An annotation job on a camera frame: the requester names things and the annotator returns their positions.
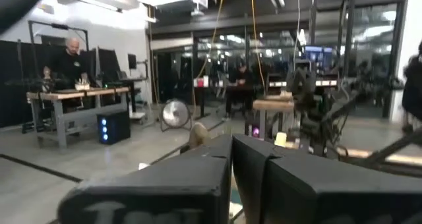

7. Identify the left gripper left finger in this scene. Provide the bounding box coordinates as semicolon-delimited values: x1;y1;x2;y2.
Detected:
57;134;233;224

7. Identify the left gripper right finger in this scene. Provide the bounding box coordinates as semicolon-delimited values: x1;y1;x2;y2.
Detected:
232;134;422;224

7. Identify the black monitor on arm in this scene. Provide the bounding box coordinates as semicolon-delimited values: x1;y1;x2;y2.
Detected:
127;53;148;72

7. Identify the pale yellow object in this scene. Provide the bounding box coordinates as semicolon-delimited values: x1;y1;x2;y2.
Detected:
274;131;288;148

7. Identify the round metal floor fan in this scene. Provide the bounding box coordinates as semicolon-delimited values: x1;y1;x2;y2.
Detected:
160;98;193;132

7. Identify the computer tower with blue lights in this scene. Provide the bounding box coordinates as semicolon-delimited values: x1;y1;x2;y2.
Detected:
96;109;132;146

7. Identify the computer tower with pink light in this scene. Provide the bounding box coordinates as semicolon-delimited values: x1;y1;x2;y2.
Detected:
244;117;262;138

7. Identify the small wooden-topped table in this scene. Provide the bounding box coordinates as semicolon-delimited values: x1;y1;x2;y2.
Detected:
252;98;295;140

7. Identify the person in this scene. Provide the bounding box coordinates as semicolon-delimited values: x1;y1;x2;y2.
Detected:
42;36;90;90
400;40;422;134
225;63;257;121

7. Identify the wooden-topped grey workbench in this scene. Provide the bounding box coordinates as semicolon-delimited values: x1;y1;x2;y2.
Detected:
25;86;131;150

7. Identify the blue-screen monitor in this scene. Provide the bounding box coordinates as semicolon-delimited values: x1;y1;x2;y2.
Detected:
303;45;334;63

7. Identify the black partition panel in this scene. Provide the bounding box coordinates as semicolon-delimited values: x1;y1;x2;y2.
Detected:
0;39;121;128

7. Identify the black metal table frame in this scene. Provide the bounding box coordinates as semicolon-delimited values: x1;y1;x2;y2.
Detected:
336;127;422;179

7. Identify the hanging yellow cord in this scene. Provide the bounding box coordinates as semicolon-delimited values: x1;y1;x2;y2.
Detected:
196;0;227;80
249;0;267;88

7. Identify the black rig frame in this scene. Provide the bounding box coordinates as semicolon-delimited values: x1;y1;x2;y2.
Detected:
27;20;90;87

